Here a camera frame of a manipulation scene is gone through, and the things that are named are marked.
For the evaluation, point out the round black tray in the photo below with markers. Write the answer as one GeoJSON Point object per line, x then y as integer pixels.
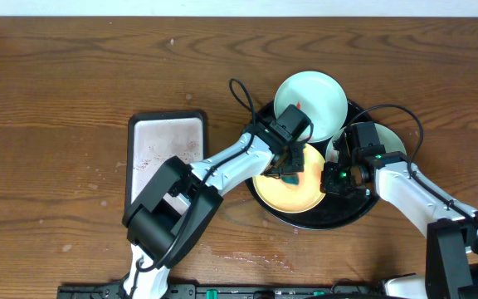
{"type": "Point", "coordinates": [333, 211]}

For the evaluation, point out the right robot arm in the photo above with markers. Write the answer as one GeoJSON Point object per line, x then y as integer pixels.
{"type": "Point", "coordinates": [449, 226]}

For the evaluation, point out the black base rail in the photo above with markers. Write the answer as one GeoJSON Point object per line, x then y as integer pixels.
{"type": "Point", "coordinates": [114, 290]}

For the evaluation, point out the light green plate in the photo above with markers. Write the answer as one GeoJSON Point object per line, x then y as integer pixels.
{"type": "Point", "coordinates": [319, 96]}
{"type": "Point", "coordinates": [386, 136]}

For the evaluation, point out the green yellow sponge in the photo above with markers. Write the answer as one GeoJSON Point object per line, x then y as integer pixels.
{"type": "Point", "coordinates": [291, 179]}

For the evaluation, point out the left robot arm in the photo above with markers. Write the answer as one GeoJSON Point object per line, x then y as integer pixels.
{"type": "Point", "coordinates": [174, 208]}

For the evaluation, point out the yellow plate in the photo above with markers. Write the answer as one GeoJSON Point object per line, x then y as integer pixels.
{"type": "Point", "coordinates": [303, 195]}

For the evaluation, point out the rectangular soapy water tray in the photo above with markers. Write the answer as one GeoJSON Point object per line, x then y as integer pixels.
{"type": "Point", "coordinates": [153, 137]}

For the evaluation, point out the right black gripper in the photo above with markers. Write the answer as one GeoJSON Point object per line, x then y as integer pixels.
{"type": "Point", "coordinates": [329, 185]}

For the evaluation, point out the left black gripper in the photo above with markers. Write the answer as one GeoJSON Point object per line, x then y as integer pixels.
{"type": "Point", "coordinates": [290, 162]}

